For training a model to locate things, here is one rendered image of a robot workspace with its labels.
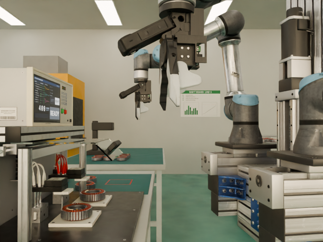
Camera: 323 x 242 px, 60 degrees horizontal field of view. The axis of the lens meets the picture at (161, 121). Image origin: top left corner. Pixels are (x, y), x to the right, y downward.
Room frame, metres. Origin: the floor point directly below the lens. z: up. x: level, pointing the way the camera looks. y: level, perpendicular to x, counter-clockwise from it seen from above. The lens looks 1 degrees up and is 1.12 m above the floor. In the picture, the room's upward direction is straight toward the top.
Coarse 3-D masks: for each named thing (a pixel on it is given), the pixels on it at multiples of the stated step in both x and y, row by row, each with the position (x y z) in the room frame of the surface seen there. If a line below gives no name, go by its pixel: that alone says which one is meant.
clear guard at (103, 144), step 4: (36, 140) 1.01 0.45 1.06; (40, 140) 1.01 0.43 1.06; (44, 140) 1.01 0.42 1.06; (48, 140) 1.01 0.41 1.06; (60, 140) 1.01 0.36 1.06; (64, 140) 1.01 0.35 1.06; (68, 140) 1.01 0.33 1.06; (72, 140) 1.01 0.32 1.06; (76, 140) 1.01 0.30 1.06; (80, 140) 1.01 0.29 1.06; (84, 140) 1.01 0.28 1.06; (88, 140) 1.01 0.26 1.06; (92, 140) 1.01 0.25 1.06; (96, 140) 1.01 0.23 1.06; (100, 140) 1.01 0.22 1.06; (104, 140) 1.04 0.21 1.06; (108, 140) 1.09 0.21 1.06; (96, 144) 0.89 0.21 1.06; (100, 144) 0.94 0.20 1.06; (104, 144) 0.98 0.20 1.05; (108, 144) 1.04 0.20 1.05; (100, 148) 0.89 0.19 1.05; (104, 148) 0.93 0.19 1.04; (116, 148) 1.09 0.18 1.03; (104, 152) 0.89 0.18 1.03; (108, 152) 0.93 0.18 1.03; (112, 152) 0.98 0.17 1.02; (116, 152) 1.04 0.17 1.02; (120, 152) 1.09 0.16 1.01; (108, 156) 0.89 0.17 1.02; (112, 156) 0.94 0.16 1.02; (116, 156) 0.98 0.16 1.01
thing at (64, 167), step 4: (56, 156) 1.28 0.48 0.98; (60, 156) 1.29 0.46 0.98; (56, 160) 1.29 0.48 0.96; (56, 164) 1.29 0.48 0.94; (64, 164) 1.27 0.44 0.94; (60, 168) 1.29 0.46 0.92; (64, 168) 1.25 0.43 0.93; (56, 172) 1.29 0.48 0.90; (60, 172) 1.29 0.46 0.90; (64, 172) 1.27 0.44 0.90
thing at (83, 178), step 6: (72, 168) 1.29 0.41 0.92; (78, 168) 1.29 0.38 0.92; (84, 168) 1.30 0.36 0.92; (54, 174) 1.26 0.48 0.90; (60, 174) 1.26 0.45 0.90; (66, 174) 1.26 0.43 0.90; (72, 174) 1.25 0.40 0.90; (78, 174) 1.25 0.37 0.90; (84, 174) 1.30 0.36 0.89; (78, 180) 1.25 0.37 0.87; (84, 180) 1.25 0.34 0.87
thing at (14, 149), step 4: (4, 144) 0.89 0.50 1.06; (8, 144) 0.89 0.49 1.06; (12, 144) 0.89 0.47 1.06; (16, 144) 0.89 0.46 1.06; (20, 144) 0.92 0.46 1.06; (24, 144) 0.94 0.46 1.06; (12, 148) 0.89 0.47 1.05; (16, 148) 0.89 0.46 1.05; (8, 152) 0.89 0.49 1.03; (12, 152) 0.89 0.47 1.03; (16, 152) 0.89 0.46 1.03
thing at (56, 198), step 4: (52, 192) 1.24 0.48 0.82; (52, 196) 1.24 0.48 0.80; (56, 196) 1.24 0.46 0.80; (60, 196) 1.24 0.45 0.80; (64, 196) 1.25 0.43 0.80; (68, 196) 1.31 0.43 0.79; (52, 200) 1.24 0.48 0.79; (56, 200) 1.24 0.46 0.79; (60, 200) 1.24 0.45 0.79; (64, 200) 1.25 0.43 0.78
